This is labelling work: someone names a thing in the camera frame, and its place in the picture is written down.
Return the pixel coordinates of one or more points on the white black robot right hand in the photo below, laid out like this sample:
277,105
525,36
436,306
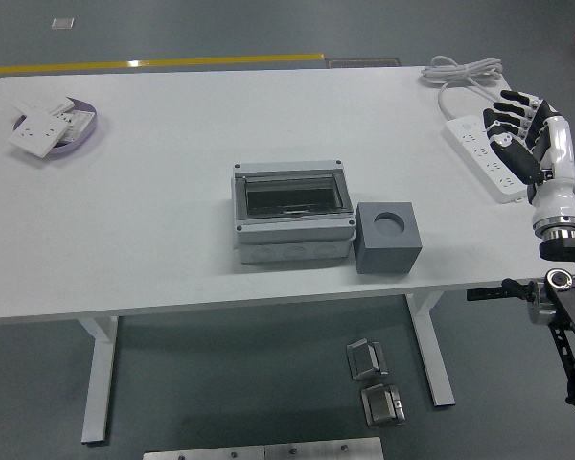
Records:
556,191

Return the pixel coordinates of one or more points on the grey electrical box clear lid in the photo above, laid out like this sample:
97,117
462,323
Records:
292,235

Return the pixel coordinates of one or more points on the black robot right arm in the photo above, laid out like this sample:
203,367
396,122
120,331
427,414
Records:
570,306

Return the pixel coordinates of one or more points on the grey cube with round hole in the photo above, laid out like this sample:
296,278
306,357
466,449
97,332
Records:
388,254

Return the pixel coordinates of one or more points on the white power strip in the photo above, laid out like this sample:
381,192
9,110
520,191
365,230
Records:
469,139

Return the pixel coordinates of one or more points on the black table control panel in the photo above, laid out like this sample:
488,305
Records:
484,293

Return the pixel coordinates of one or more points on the white table leg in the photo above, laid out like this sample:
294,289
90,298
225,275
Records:
98,383
433,354

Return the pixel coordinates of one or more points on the metal plate with screws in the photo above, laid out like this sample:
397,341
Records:
323,450
206,454

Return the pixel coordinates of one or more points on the purple tray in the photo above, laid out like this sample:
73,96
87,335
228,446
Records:
76,144

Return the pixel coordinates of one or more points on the white panel with label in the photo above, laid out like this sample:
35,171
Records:
79,122

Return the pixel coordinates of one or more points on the white socket panel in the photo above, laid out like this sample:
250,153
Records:
36,134

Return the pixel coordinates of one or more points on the metal bracket block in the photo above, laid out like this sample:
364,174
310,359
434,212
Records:
366,359
383,405

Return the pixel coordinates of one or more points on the white switch panel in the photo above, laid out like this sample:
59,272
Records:
48,104

